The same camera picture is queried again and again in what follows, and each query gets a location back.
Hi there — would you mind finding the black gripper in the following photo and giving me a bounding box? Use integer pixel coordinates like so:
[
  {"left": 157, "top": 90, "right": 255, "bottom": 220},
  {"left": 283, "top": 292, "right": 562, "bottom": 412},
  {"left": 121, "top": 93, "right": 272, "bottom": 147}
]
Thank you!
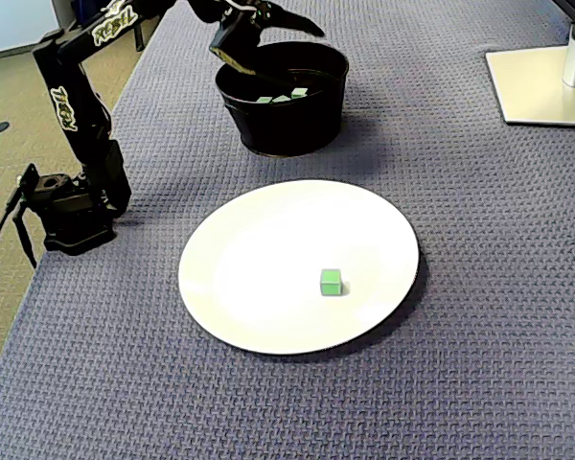
[{"left": 208, "top": 0, "right": 327, "bottom": 79}]

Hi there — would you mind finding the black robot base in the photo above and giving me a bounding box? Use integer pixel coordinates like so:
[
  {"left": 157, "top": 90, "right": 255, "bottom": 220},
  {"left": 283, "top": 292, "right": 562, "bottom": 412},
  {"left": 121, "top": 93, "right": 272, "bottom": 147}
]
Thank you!
[{"left": 11, "top": 162, "right": 121, "bottom": 256}]

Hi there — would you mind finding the white round plate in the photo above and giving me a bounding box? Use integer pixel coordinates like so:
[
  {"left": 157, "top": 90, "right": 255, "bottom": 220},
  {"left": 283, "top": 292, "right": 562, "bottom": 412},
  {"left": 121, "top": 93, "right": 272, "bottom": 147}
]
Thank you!
[{"left": 177, "top": 179, "right": 422, "bottom": 357}]

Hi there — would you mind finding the black metal bucket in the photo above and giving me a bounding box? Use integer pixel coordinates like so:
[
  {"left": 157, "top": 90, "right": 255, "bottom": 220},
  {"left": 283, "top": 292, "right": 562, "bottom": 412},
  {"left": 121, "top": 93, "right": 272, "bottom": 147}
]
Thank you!
[{"left": 214, "top": 40, "right": 351, "bottom": 158}]

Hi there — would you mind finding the blue background object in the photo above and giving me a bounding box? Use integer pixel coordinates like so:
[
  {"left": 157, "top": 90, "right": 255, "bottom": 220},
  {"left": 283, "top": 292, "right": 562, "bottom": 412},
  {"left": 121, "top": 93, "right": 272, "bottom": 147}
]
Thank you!
[{"left": 70, "top": 0, "right": 97, "bottom": 20}]

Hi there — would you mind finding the white monitor stand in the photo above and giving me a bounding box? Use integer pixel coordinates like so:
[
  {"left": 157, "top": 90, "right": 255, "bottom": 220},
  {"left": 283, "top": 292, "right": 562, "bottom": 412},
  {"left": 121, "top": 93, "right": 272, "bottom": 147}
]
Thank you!
[{"left": 485, "top": 21, "right": 575, "bottom": 128}]

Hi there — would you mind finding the blue textured table mat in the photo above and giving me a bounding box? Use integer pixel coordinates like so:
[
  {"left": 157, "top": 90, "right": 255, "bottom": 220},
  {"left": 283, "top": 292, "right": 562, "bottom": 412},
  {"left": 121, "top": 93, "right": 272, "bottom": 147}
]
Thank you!
[{"left": 0, "top": 0, "right": 575, "bottom": 460}]

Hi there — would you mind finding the white servo wire loop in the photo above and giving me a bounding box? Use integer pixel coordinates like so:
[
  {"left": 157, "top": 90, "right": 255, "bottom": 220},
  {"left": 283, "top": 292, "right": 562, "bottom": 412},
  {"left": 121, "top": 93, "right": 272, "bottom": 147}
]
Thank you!
[{"left": 224, "top": 0, "right": 265, "bottom": 13}]

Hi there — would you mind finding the short black power cable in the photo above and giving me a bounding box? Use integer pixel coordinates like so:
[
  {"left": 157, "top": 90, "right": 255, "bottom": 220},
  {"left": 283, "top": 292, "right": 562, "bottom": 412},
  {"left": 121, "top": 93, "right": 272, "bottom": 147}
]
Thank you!
[{"left": 11, "top": 205, "right": 38, "bottom": 269}]

